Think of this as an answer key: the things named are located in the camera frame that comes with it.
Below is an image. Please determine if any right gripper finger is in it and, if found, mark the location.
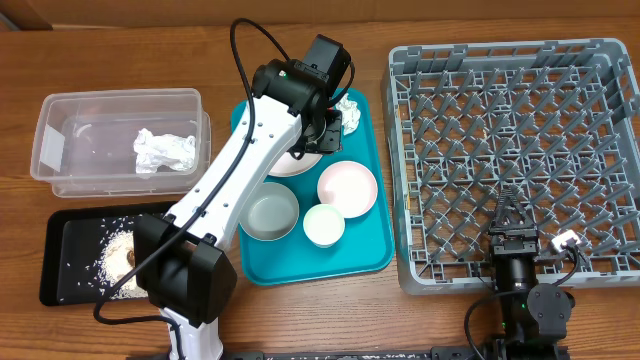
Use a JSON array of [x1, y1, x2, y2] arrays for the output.
[[492, 187, 515, 231], [507, 190, 537, 230]]

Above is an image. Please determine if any large pink plate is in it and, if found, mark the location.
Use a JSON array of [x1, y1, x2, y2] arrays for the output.
[[268, 153, 322, 177]]

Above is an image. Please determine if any pink bowl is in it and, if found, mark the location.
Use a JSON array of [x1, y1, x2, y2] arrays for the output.
[[317, 161, 378, 219]]

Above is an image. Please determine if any grey bowl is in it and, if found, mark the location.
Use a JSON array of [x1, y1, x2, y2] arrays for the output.
[[240, 182, 300, 241]]

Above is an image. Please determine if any gold foil wrapper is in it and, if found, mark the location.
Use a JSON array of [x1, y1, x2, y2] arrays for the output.
[[127, 250, 135, 267]]

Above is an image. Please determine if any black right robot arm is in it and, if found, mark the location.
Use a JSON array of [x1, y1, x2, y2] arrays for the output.
[[488, 186, 573, 346]]

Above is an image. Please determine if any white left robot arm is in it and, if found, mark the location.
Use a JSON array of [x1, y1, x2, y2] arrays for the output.
[[133, 35, 355, 359]]

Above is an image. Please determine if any small white napkin piece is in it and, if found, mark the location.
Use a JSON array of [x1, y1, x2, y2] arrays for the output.
[[335, 94, 361, 136]]

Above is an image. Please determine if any grey dish rack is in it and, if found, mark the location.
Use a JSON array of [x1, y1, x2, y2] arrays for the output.
[[381, 38, 639, 295]]

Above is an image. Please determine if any teal plastic tray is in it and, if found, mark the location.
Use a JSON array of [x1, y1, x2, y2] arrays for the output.
[[237, 89, 394, 286]]

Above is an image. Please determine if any pale green cup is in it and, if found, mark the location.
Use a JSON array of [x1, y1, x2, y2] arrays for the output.
[[303, 204, 346, 248]]

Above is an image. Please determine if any clear plastic bin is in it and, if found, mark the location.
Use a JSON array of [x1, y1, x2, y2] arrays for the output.
[[30, 88, 211, 198]]

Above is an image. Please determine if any white rice pile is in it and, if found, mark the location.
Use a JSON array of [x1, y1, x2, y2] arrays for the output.
[[67, 214, 151, 301]]

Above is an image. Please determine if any black tray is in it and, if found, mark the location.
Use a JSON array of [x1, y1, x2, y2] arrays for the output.
[[39, 201, 173, 306]]

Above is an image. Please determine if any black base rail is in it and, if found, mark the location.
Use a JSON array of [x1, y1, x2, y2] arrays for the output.
[[124, 344, 571, 360]]

